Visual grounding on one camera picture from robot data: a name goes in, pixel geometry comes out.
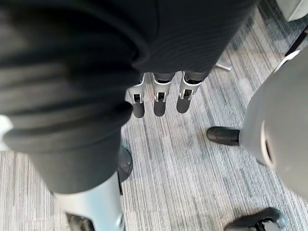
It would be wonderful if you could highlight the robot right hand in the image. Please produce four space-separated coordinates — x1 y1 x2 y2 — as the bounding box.
0 0 261 231

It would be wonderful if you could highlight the dark round object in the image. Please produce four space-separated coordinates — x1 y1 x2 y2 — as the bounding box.
117 146 134 183

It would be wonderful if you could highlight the white object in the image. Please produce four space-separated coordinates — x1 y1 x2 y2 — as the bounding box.
0 115 13 152

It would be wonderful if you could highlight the white metal floor plate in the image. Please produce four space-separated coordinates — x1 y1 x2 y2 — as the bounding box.
213 55 234 72

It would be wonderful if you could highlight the robot right dark foot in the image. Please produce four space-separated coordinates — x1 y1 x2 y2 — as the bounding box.
206 126 241 147

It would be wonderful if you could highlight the robot right silver leg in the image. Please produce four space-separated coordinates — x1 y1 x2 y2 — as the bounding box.
240 50 308 198

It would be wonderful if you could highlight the grey upholstered furniture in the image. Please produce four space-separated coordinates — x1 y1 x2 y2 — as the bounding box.
274 0 308 23

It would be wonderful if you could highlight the black furniture leg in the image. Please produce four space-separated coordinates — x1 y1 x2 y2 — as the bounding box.
284 23 308 58

